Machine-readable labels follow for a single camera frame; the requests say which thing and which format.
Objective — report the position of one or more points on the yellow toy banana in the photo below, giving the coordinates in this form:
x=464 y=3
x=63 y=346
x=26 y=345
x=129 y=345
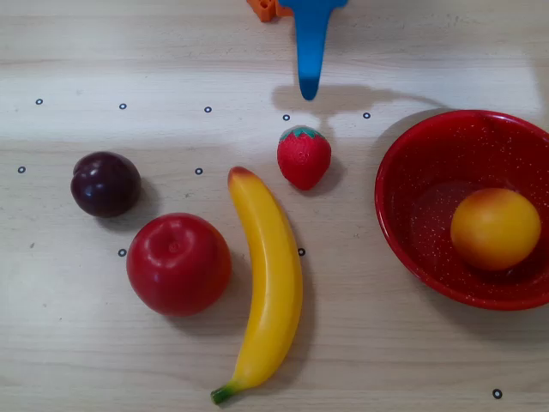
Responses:
x=270 y=266

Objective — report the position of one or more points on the yellow orange toy peach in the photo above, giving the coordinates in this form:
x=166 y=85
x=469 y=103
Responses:
x=495 y=229

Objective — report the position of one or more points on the red toy strawberry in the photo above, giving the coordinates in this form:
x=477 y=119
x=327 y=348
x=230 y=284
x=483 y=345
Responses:
x=304 y=159

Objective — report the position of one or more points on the red speckled bowl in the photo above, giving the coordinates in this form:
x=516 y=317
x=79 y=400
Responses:
x=412 y=206

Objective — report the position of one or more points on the red toy apple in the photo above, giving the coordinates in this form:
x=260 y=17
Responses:
x=178 y=266

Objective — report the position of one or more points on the dark purple toy plum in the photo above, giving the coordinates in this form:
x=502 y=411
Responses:
x=105 y=184

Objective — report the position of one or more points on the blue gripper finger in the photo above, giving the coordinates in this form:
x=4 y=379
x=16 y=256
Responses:
x=311 y=51

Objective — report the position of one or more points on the orange robot base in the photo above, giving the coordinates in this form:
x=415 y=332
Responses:
x=268 y=8

